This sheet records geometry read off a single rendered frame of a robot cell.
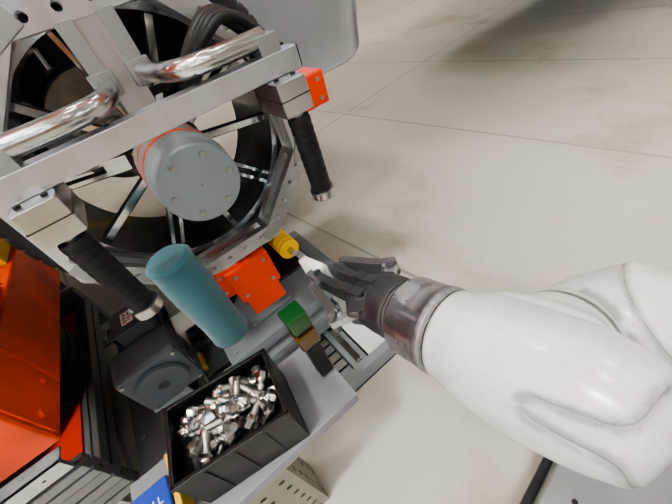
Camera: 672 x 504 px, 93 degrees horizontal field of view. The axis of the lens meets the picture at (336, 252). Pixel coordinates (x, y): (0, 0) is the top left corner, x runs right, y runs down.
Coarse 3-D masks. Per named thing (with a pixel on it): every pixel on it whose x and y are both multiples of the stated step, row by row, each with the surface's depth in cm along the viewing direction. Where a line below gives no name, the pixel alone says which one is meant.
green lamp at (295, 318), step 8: (288, 304) 54; (296, 304) 53; (280, 312) 53; (288, 312) 53; (296, 312) 52; (304, 312) 52; (288, 320) 51; (296, 320) 51; (304, 320) 52; (288, 328) 51; (296, 328) 52; (304, 328) 53; (296, 336) 53
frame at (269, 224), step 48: (0, 0) 40; (48, 0) 42; (96, 0) 45; (144, 0) 52; (192, 0) 51; (0, 48) 42; (0, 96) 44; (288, 144) 74; (288, 192) 78; (240, 240) 77
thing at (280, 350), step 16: (336, 304) 114; (320, 320) 112; (192, 336) 123; (288, 336) 112; (208, 352) 116; (224, 352) 114; (272, 352) 109; (288, 352) 109; (208, 368) 110; (224, 368) 105
